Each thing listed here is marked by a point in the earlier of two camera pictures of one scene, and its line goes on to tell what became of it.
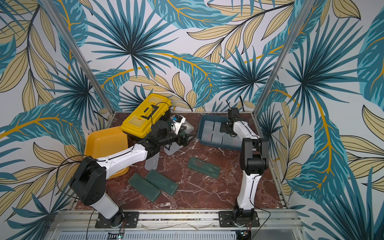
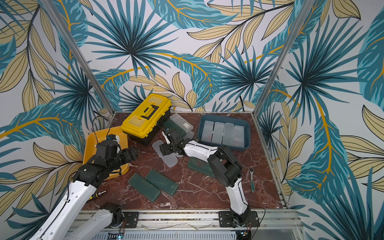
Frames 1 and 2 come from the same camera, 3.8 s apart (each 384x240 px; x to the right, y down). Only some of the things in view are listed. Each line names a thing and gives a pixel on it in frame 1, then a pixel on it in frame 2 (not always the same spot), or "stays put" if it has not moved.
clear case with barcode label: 189,127 stays put
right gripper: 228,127 -> 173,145
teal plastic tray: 209,128 stays put
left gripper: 185,142 -> 128,157
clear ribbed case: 227,139 stays put
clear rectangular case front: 217,136 stays put
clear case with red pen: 207,131 stays put
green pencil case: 204,166 stays put
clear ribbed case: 152,162 -> 170,159
